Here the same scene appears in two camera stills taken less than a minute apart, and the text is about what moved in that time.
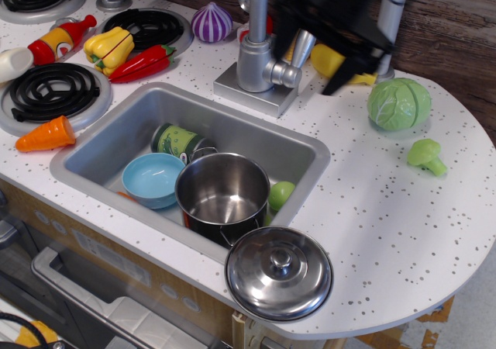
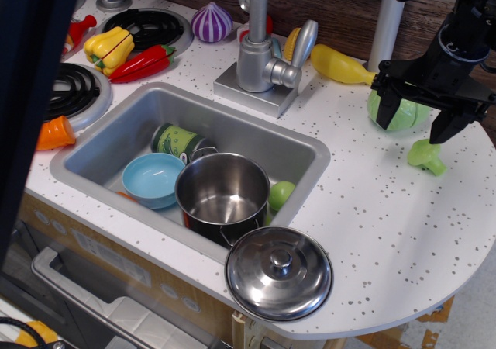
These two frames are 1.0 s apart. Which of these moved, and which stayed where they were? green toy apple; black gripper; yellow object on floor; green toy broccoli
Moved: black gripper
Stayed: green toy apple; yellow object on floor; green toy broccoli
